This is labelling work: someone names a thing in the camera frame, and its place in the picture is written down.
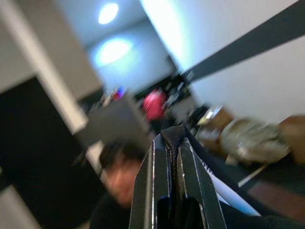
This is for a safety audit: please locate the cardboard box with plastic wrap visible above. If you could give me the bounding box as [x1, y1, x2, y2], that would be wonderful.
[196, 106, 235, 144]

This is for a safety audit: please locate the grey cabinet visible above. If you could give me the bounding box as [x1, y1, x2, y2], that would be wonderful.
[75, 96, 153, 150]

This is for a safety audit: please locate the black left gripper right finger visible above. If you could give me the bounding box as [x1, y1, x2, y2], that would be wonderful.
[176, 138, 227, 229]

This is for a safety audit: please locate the seated man in black shirt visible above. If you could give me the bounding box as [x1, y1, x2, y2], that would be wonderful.
[89, 139, 145, 229]

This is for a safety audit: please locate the round ceiling light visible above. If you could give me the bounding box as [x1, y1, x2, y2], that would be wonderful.
[97, 2, 119, 25]
[94, 37, 134, 65]

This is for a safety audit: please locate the black T-shirt with teal print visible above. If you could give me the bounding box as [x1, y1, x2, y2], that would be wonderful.
[158, 125, 305, 229]

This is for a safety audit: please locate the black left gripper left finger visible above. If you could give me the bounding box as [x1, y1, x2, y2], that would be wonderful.
[128, 133, 173, 229]

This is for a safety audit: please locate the person in red shirt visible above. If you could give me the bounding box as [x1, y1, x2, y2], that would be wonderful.
[142, 88, 167, 122]

